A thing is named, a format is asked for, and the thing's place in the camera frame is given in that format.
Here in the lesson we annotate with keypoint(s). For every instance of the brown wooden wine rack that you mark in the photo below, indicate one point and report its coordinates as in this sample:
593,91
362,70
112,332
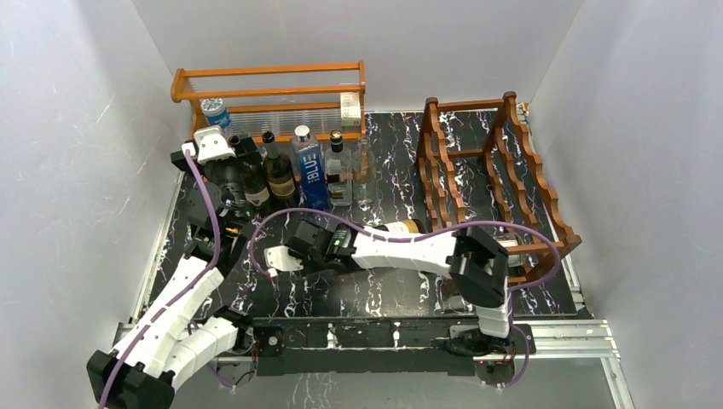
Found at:
444,202

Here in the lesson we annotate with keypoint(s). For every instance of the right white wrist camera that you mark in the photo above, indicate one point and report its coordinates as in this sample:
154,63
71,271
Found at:
278,260

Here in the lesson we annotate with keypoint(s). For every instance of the clear square liquor bottle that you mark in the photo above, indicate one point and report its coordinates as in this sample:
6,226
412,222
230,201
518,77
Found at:
338,170

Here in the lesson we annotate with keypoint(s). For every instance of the orange wooden shelf rack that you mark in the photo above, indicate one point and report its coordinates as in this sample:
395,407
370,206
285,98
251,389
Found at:
275,98

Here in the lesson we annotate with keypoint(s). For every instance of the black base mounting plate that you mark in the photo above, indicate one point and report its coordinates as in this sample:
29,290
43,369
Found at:
381,345

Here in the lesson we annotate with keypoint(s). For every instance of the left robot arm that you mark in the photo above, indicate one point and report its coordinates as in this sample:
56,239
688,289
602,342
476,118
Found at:
166,347

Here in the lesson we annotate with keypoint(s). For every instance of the green wine bottle black neck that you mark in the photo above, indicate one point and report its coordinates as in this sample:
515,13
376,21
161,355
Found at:
255,186

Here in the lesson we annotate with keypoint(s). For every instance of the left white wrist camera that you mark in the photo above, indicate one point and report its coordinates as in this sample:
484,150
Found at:
210,144

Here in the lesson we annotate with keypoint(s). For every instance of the green wine bottle silver cap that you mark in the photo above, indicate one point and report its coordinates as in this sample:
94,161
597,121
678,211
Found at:
277,167

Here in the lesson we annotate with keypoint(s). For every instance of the small white box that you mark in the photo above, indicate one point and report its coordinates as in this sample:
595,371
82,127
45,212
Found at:
350,109

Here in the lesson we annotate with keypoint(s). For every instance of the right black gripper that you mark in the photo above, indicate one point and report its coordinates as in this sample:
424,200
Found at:
303,261

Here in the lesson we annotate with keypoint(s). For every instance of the gold foil wine bottle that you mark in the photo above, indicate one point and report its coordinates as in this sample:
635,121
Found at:
415,226

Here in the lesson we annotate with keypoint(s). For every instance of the blue clear glass bottle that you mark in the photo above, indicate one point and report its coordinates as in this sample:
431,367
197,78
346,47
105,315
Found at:
310,165

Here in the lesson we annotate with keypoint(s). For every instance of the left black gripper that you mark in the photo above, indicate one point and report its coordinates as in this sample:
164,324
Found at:
250,154

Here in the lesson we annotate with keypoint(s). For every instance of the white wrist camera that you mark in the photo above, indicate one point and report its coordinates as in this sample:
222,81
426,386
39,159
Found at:
210,144
278,260

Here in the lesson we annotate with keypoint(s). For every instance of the blue lidded jar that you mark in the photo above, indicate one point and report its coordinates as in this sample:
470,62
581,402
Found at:
216,112

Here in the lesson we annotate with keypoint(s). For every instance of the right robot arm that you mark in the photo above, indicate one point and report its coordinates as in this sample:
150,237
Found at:
475,262

